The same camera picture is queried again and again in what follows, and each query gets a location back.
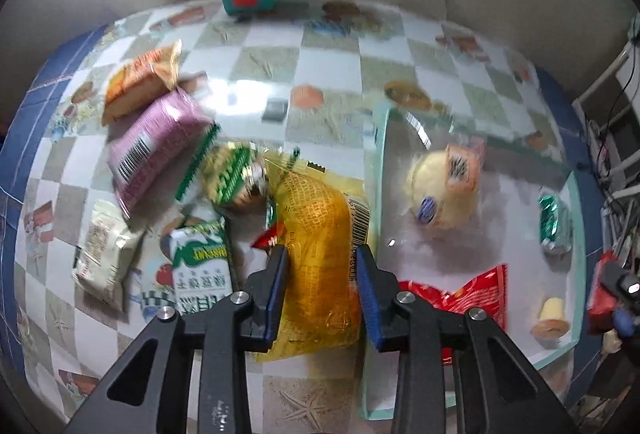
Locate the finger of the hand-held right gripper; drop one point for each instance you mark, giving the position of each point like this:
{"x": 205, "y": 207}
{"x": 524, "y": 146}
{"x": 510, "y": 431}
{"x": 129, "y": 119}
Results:
{"x": 617, "y": 281}

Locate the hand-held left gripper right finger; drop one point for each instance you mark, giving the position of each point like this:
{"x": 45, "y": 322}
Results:
{"x": 372, "y": 304}

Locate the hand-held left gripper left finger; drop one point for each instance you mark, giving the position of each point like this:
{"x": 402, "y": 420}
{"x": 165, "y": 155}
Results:
{"x": 275, "y": 299}

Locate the red print clear packet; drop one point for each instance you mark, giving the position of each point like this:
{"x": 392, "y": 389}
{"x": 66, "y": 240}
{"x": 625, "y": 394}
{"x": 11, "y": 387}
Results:
{"x": 600, "y": 299}

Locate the small pale roll packet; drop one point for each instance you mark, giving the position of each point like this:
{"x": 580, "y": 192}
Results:
{"x": 550, "y": 314}

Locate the yellow snack packet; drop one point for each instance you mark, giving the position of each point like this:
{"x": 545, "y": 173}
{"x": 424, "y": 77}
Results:
{"x": 315, "y": 234}

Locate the light green snack packet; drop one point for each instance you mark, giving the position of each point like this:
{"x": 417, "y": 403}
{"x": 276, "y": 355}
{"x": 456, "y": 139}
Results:
{"x": 555, "y": 226}

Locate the green white biscuit packet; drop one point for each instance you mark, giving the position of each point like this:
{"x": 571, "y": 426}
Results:
{"x": 200, "y": 259}

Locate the red snack packet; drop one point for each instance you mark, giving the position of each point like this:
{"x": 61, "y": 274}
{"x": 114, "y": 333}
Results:
{"x": 465, "y": 294}

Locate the shallow teal cardboard box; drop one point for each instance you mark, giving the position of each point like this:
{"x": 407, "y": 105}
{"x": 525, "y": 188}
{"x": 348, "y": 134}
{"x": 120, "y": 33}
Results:
{"x": 505, "y": 239}

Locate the round bun packet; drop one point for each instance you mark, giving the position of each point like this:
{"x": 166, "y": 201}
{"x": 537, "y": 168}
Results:
{"x": 440, "y": 194}

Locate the clear green-edged pastry packet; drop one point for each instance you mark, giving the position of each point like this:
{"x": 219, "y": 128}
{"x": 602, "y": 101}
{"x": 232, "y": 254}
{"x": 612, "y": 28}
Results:
{"x": 230, "y": 174}

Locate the pink snack packet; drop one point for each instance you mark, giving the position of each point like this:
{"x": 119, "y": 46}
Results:
{"x": 155, "y": 144}

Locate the orange snack packet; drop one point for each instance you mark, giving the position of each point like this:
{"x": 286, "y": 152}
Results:
{"x": 140, "y": 81}

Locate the small red wrapper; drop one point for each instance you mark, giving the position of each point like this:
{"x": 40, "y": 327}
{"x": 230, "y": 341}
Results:
{"x": 267, "y": 238}

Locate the white snack packet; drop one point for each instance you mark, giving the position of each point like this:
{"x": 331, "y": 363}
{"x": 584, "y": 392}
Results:
{"x": 102, "y": 254}

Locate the white metal rack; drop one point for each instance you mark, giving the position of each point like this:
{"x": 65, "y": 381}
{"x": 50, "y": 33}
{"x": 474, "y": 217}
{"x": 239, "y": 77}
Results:
{"x": 600, "y": 79}

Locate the checkered printed tablecloth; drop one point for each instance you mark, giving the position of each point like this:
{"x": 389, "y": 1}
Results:
{"x": 320, "y": 59}

